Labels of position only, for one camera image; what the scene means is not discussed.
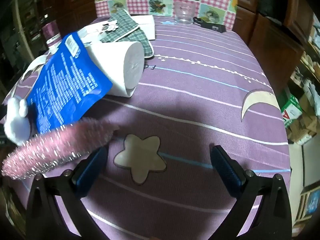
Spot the white cardboard box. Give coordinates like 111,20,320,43
77,15,156,40

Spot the white paper roll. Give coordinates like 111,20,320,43
84,40,145,98

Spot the clear drinking glass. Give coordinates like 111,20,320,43
173,1,196,25

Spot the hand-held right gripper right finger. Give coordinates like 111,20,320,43
209,144,293,240

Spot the dark wooden cabinet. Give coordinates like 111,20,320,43
235,0,313,88
37,0,98,45

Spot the blue printed packet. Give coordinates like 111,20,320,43
26,31,113,134

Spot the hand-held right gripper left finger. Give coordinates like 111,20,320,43
25,146,118,240

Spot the white plush toy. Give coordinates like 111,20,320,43
4,96,32,146

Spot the green plaid pouch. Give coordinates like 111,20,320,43
99,9,154,59

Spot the stack of cardboard boxes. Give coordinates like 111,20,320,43
287,17,320,145

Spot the green cardboard box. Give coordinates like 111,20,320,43
280,94,303,128

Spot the purple striped tablecloth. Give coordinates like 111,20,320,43
0,15,293,240

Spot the purple bottle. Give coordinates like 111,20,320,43
41,21,62,54

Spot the black clip tool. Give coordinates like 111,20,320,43
193,17,227,33

